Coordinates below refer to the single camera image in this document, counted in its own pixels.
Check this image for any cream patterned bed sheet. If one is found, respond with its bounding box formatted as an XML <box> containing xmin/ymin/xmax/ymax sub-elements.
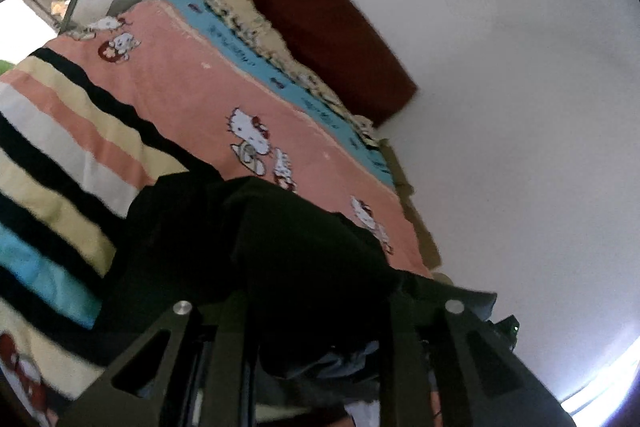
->
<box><xmin>205</xmin><ymin>0</ymin><xmax>382</xmax><ymax>150</ymax></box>

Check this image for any black padded hooded jacket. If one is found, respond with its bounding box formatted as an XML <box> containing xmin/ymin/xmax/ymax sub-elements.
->
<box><xmin>92</xmin><ymin>172</ymin><xmax>499</xmax><ymax>427</ymax></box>

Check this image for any wooden bed side rail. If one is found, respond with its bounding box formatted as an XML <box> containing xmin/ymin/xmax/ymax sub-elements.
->
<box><xmin>379</xmin><ymin>137</ymin><xmax>443</xmax><ymax>269</ymax></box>

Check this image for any dark red wooden headboard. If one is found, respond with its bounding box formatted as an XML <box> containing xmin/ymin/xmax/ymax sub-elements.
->
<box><xmin>236</xmin><ymin>0</ymin><xmax>419</xmax><ymax>126</ymax></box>

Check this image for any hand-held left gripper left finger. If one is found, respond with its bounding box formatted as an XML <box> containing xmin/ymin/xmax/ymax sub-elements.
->
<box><xmin>59</xmin><ymin>292</ymin><xmax>258</xmax><ymax>427</ymax></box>

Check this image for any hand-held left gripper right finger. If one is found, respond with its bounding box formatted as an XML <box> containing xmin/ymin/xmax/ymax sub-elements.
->
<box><xmin>387</xmin><ymin>292</ymin><xmax>577</xmax><ymax>427</ymax></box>

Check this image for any pink cartoon cat printed blanket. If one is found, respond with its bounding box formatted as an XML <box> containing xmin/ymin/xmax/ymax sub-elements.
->
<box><xmin>0</xmin><ymin>0</ymin><xmax>437</xmax><ymax>414</ymax></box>

